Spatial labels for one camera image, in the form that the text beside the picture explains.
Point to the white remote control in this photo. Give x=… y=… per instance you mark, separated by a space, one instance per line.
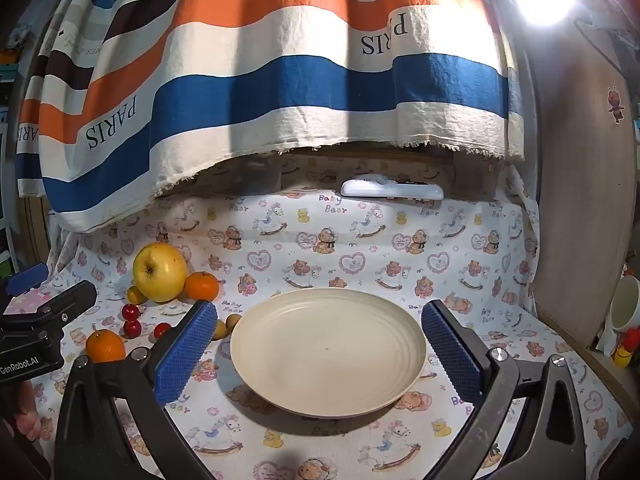
x=390 y=190

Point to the bear printed cloth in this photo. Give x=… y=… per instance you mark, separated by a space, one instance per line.
x=350 y=260

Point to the orange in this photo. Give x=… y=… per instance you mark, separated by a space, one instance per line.
x=202 y=286
x=105 y=346

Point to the cream round plate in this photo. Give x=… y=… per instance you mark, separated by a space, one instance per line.
x=325 y=350

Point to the bear sticker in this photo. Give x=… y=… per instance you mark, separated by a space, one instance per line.
x=616 y=105

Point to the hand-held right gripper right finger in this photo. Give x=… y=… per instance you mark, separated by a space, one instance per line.
x=457 y=355

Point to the person's left hand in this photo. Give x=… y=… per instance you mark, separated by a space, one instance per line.
x=26 y=417

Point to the small red fruit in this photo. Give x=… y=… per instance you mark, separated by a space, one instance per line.
x=162 y=330
x=131 y=311
x=132 y=329

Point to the white mug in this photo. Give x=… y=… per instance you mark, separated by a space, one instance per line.
x=627 y=305

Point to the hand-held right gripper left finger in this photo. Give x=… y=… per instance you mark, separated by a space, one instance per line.
x=182 y=355

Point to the wooden board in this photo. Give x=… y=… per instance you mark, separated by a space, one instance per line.
x=575 y=185

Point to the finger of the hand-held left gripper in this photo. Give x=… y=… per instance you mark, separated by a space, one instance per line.
x=27 y=277
x=67 y=300

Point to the large yellow pomelo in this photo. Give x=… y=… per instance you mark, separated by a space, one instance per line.
x=160 y=272

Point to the striped cloth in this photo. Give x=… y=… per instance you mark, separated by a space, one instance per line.
x=300 y=85

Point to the small yellow kumquat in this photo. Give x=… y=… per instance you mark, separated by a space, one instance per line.
x=135 y=295

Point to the yellow and red toy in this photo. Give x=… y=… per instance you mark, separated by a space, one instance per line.
x=626 y=352

